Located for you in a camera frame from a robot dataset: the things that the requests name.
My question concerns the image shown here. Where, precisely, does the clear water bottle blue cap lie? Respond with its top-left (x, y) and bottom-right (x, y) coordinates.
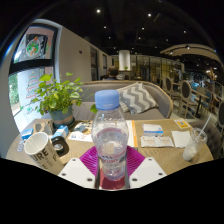
top-left (90, 89), bottom-right (130, 182)

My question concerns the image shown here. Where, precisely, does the white leaflet with orange print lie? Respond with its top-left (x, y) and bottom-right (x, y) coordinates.
top-left (139, 135), bottom-right (175, 149)

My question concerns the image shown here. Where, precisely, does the grey white chevron cushion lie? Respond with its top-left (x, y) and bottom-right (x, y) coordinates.
top-left (116, 81), bottom-right (159, 116)

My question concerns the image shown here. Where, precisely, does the group of ceiling lights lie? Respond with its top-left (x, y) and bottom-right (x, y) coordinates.
top-left (94, 8), bottom-right (191, 51)

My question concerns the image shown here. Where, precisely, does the small blue white carton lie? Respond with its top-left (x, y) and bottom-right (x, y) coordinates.
top-left (51, 124), bottom-right (70, 140)

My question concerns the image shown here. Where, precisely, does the green potted plant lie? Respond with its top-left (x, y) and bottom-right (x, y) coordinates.
top-left (30, 71), bottom-right (98, 128)

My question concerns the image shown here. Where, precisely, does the illustrated paper placemat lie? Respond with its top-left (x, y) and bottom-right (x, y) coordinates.
top-left (67, 119), bottom-right (139, 148)

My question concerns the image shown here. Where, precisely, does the white mug with black lettering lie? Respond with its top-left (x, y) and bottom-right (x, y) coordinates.
top-left (23, 131), bottom-right (70, 176)

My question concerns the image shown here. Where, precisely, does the grey curved sofa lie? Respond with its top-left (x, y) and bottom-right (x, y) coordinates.
top-left (71, 79), bottom-right (174, 122)

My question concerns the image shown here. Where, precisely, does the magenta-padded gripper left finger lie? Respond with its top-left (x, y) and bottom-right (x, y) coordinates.
top-left (57, 145), bottom-right (101, 190)

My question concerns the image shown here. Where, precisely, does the white paper napkin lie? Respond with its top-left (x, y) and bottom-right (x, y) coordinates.
top-left (171, 130), bottom-right (193, 149)

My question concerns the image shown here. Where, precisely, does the yellow square card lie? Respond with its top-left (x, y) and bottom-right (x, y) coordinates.
top-left (173, 118), bottom-right (191, 130)

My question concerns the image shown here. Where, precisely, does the clear plastic cup with straw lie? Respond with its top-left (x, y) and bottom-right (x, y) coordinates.
top-left (182, 113), bottom-right (213, 162)

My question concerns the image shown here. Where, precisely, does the group of dining chairs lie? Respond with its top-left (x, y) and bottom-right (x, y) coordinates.
top-left (161, 75), bottom-right (224, 134)

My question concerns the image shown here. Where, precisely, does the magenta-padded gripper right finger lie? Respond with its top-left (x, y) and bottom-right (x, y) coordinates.
top-left (124, 145), bottom-right (168, 190)

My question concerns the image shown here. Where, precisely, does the grey tufted armchair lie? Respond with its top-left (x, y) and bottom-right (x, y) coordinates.
top-left (194, 118), bottom-right (224, 159)

